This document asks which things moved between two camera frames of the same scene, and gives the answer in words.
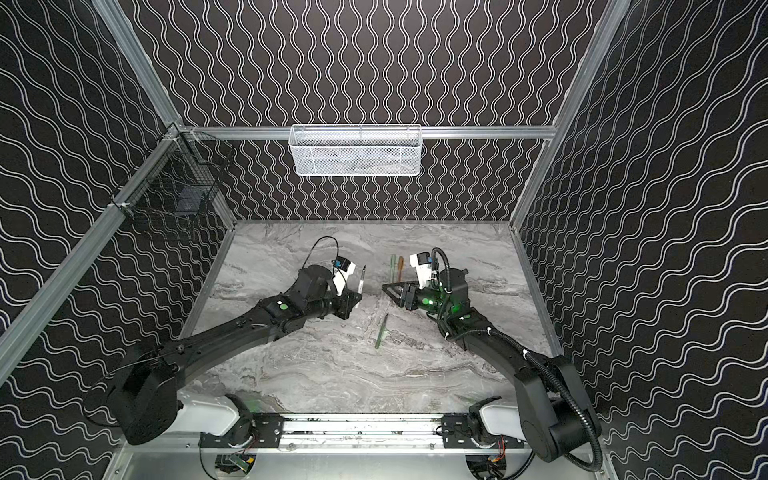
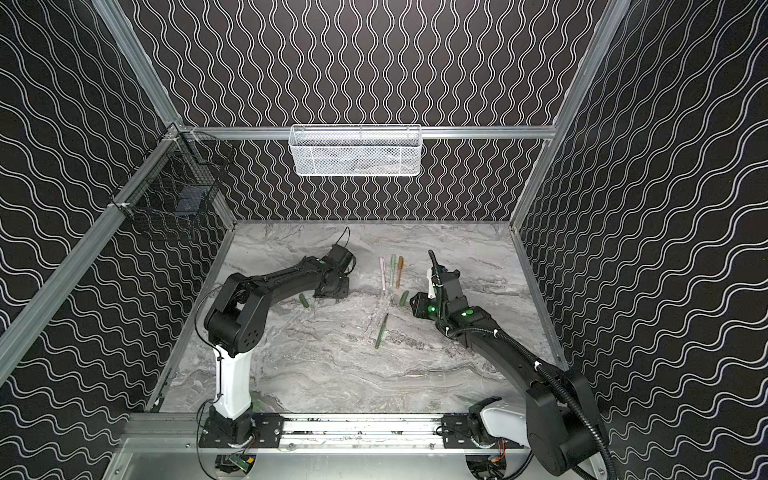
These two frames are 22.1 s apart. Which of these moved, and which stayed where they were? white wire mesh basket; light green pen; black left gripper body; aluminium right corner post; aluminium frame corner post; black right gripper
Moved: black right gripper; black left gripper body
Stayed: aluminium frame corner post; white wire mesh basket; aluminium right corner post; light green pen
